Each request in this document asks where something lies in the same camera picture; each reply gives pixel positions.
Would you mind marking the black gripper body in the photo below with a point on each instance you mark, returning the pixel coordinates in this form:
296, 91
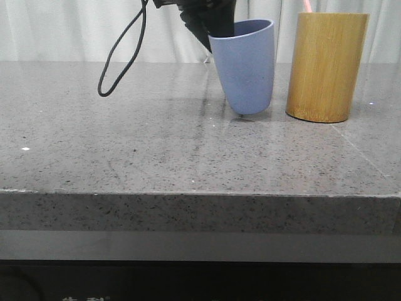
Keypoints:
191, 4

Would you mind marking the bamboo cylinder holder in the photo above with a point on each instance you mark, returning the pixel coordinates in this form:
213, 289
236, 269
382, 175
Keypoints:
326, 59

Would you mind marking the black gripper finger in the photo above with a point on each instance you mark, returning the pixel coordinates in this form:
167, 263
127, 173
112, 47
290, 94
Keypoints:
204, 22

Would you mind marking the white curtain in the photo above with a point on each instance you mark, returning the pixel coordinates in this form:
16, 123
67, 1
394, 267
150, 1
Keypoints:
86, 30

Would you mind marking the blue plastic cup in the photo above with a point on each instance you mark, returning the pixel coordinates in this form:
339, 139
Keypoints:
245, 65

